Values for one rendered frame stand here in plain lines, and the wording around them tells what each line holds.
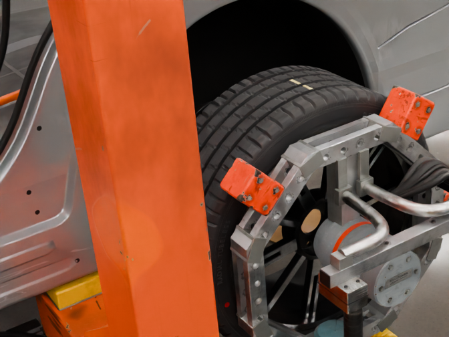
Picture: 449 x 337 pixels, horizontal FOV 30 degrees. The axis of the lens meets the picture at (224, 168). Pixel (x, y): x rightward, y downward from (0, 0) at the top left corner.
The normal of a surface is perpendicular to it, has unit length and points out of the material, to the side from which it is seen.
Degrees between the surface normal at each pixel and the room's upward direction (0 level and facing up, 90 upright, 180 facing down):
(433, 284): 0
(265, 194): 90
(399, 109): 55
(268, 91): 10
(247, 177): 45
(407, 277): 90
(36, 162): 90
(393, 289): 90
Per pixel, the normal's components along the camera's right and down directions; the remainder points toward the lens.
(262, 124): -0.42, -0.67
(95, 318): -0.08, -0.88
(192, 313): 0.53, 0.37
